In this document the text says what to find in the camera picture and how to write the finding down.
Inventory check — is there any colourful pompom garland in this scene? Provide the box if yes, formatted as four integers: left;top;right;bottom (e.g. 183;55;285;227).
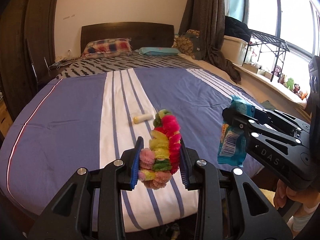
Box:
138;109;182;190

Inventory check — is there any blue snack wrapper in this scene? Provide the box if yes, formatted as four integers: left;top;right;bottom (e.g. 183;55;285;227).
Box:
217;95;255;167

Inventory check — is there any person's right hand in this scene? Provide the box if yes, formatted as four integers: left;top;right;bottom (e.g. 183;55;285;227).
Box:
273;180;319;209

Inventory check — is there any small cream tube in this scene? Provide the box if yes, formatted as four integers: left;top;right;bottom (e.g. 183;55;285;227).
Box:
132;114;153;124

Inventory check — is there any green frog toy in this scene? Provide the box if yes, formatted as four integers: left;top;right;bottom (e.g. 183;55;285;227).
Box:
285;77;295;91

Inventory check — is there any yellow fluffy blanket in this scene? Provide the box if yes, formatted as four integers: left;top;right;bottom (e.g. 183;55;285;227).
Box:
260;189;275;206

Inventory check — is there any white storage box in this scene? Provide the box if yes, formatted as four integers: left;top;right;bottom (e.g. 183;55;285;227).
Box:
221;35;248;66

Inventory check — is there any blue white striped duvet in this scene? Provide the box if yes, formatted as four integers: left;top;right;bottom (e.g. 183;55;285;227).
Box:
1;68;256;216

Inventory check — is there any black metal rack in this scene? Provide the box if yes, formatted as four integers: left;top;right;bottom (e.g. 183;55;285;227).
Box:
245;29;291;82

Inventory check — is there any black white patterned sheet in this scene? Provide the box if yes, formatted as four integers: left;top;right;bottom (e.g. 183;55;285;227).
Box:
56;51;200;79

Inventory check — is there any black jacket on box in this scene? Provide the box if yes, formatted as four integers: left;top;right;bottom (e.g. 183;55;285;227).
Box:
224;16;252;43

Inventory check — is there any teal pillow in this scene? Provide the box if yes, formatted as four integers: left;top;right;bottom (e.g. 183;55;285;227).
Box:
138;47;180;56

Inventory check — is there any plaid pillow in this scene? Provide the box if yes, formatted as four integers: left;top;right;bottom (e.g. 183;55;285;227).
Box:
80;38;133;59

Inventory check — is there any patterned brown cushion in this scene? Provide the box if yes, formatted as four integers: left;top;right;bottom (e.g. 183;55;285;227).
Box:
173;29;202;60

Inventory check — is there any dark wooden headboard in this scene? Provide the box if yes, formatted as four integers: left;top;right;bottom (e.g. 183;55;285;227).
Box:
80;22;175;51

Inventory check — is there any brown curtain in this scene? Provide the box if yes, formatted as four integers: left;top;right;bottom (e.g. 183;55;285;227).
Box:
179;0;241;83

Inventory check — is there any dark wooden wardrobe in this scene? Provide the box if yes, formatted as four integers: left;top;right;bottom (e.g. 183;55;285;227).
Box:
1;0;57;120

